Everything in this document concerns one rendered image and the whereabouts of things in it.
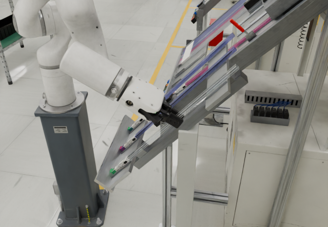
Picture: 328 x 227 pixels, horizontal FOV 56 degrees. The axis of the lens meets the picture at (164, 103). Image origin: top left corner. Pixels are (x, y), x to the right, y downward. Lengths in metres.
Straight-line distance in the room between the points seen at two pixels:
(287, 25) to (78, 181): 1.14
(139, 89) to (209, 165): 1.36
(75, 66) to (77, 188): 0.97
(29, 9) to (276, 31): 0.82
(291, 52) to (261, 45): 1.62
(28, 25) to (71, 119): 0.42
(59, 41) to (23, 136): 1.35
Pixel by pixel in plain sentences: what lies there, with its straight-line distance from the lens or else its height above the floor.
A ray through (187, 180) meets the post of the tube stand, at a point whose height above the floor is 0.64.
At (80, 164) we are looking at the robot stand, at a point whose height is 0.40.
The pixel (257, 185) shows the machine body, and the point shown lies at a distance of 1.45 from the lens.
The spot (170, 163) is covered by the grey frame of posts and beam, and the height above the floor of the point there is 0.49.
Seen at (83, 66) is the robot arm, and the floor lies 1.10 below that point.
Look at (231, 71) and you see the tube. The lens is 0.73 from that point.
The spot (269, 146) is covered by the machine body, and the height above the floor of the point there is 0.62.
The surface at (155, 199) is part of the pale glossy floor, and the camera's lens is 1.86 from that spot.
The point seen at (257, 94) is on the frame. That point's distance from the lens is 1.54.
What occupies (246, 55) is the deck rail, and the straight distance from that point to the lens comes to 1.10.
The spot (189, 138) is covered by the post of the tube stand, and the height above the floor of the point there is 0.82.
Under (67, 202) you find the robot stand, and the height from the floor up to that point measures 0.15.
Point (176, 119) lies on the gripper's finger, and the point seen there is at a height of 0.95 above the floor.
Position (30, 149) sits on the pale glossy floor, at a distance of 2.36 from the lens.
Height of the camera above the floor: 1.41
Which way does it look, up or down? 32 degrees down
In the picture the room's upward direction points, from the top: straight up
